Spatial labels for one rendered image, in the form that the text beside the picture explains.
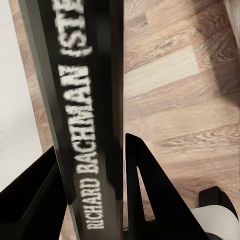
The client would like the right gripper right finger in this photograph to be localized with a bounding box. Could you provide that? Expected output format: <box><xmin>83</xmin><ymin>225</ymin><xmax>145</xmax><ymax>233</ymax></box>
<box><xmin>125</xmin><ymin>133</ymin><xmax>210</xmax><ymax>240</ymax></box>

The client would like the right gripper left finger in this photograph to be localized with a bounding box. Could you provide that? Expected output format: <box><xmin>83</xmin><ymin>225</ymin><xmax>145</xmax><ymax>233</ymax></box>
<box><xmin>0</xmin><ymin>146</ymin><xmax>68</xmax><ymax>240</ymax></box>

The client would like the hardback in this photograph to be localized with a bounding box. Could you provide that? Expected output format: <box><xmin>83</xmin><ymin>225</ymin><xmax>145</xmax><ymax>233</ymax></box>
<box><xmin>17</xmin><ymin>0</ymin><xmax>124</xmax><ymax>240</ymax></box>

